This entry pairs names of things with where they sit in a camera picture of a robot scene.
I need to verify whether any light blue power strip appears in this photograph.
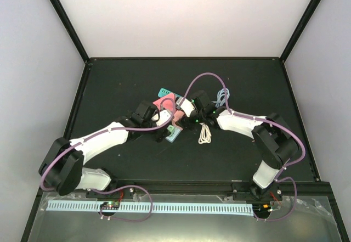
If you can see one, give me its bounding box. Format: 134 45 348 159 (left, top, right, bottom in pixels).
166 127 182 143

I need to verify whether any green USB charger plug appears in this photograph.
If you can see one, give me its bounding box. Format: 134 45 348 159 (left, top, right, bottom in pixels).
167 125 175 133

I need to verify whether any pink square socket adapter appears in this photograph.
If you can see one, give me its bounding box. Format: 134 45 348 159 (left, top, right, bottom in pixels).
172 110 185 126

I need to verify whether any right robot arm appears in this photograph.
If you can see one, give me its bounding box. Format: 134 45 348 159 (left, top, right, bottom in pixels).
176 91 300 200

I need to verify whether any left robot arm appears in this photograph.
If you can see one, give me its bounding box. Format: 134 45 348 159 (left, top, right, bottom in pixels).
38 102 176 198

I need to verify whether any pink triangular power strip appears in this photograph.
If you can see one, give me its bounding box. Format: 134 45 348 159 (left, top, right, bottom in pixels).
153 93 176 114

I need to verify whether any teal power strip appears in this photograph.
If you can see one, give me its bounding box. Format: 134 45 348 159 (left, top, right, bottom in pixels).
157 88 181 98

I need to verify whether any left circuit board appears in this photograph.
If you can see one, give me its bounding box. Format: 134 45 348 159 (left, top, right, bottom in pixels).
100 201 120 210

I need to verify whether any circuit board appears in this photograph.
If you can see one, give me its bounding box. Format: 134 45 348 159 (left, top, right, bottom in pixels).
100 201 120 210
252 204 281 213

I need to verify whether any right circuit board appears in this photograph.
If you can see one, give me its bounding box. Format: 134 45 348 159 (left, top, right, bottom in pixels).
252 204 281 213

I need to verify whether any white power strip cable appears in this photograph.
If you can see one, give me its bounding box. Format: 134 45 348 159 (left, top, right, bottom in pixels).
197 123 212 144

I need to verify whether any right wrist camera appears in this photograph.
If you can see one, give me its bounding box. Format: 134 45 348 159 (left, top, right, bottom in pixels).
176 97 195 117

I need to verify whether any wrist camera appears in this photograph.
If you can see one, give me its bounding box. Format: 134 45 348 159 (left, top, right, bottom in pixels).
176 97 195 117
151 109 171 127

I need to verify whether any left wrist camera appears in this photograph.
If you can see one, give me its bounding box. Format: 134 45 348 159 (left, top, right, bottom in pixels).
151 109 171 127

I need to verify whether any light blue coiled cable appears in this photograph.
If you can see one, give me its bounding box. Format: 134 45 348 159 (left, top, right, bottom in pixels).
214 88 230 108

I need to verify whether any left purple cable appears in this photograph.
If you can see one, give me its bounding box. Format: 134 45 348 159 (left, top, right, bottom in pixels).
39 97 176 223

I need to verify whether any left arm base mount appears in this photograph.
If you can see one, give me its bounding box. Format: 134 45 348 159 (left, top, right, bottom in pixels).
86 180 135 200

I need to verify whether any white slotted cable duct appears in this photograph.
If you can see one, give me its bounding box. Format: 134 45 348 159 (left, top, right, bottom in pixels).
46 200 254 216

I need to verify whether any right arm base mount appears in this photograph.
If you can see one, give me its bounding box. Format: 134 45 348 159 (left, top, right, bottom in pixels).
231 181 282 202

